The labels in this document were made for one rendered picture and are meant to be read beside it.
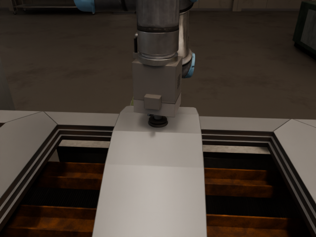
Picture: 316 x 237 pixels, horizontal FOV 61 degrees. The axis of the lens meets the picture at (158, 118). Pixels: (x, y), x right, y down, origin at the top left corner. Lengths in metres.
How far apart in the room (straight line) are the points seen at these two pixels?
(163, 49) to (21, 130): 0.63
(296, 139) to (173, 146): 0.50
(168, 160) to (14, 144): 0.54
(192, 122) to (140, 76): 0.16
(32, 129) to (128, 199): 0.56
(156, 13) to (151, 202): 0.31
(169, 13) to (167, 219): 0.33
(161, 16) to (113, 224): 0.34
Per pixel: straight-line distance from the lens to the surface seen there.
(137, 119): 0.59
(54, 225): 0.88
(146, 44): 0.48
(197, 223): 0.46
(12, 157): 0.85
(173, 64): 0.49
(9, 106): 1.58
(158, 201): 0.47
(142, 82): 0.51
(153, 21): 0.47
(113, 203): 0.47
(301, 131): 0.97
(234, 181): 0.98
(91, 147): 1.14
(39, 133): 0.93
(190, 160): 0.50
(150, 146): 0.52
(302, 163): 0.82
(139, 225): 0.46
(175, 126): 0.56
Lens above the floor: 1.32
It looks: 29 degrees down
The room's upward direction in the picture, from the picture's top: straight up
